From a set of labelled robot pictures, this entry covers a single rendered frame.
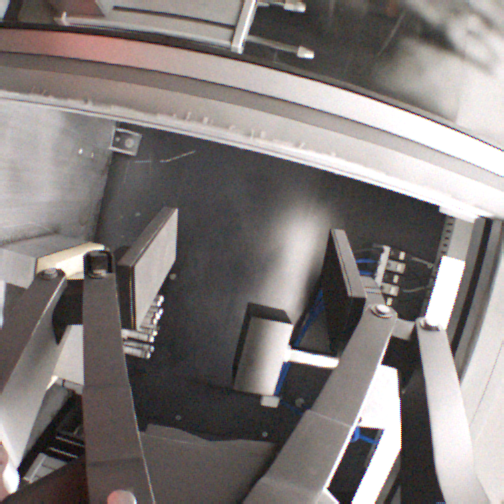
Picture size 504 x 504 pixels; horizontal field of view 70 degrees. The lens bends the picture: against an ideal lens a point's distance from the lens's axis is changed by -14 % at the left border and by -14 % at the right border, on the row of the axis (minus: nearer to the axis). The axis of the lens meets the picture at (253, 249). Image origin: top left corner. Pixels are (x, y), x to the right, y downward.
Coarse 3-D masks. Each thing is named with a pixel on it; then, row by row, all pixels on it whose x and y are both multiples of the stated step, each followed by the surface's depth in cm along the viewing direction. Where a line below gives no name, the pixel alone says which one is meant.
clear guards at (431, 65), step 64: (0, 0) 20; (64, 0) 20; (128, 0) 21; (192, 0) 21; (256, 0) 21; (320, 0) 22; (384, 0) 22; (448, 0) 22; (256, 64) 22; (320, 64) 22; (384, 64) 22; (448, 64) 23
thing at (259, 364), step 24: (264, 312) 45; (240, 336) 48; (264, 336) 42; (288, 336) 42; (240, 360) 42; (264, 360) 43; (288, 360) 45; (312, 360) 45; (336, 360) 46; (240, 384) 43; (264, 384) 43
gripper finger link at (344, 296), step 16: (336, 240) 20; (336, 256) 18; (352, 256) 18; (336, 272) 18; (352, 272) 17; (336, 288) 17; (352, 288) 15; (336, 304) 17; (352, 304) 15; (336, 320) 16; (352, 320) 15; (336, 336) 16; (336, 352) 16
